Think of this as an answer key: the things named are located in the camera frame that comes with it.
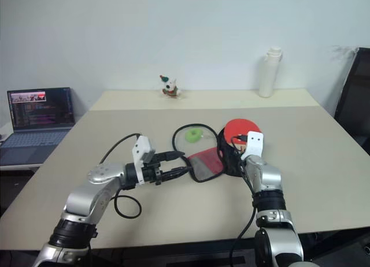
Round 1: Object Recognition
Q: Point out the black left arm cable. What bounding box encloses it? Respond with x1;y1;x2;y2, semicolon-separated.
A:
97;133;143;219

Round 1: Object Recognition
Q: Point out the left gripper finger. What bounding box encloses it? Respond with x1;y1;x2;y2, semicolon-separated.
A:
160;166;193;182
157;151;186;162

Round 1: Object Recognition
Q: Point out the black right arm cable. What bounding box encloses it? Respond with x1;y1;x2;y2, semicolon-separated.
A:
230;135;258;267

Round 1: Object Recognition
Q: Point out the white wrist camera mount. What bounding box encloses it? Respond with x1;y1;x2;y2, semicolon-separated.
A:
240;130;264;161
131;135;151;184

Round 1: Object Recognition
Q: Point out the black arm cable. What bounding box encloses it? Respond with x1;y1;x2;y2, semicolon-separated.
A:
230;135;258;267
97;133;143;219

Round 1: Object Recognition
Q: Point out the green ring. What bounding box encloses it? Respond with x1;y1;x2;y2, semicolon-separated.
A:
184;128;205;144

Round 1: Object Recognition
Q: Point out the open grey laptop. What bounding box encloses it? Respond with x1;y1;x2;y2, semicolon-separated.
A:
0;87;76;166

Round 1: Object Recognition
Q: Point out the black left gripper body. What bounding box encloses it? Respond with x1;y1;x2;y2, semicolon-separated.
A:
142;153;164;187

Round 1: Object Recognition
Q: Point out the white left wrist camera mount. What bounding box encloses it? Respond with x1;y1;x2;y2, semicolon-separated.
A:
131;135;151;184

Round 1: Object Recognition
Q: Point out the white plush dog toy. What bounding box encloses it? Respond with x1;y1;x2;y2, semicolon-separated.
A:
158;74;183;99

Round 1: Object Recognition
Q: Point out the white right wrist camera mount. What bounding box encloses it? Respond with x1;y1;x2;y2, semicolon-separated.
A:
240;130;264;161

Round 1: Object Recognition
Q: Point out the white water bottle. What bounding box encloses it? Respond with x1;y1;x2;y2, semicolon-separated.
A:
258;46;283;98

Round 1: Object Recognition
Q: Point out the red table tennis paddle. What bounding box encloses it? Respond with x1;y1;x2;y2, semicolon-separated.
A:
224;118;264;152

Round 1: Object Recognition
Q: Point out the black office chair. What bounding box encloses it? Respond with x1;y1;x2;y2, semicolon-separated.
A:
334;47;370;158

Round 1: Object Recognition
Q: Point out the black red paddle case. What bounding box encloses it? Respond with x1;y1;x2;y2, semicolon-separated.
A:
172;122;248;183

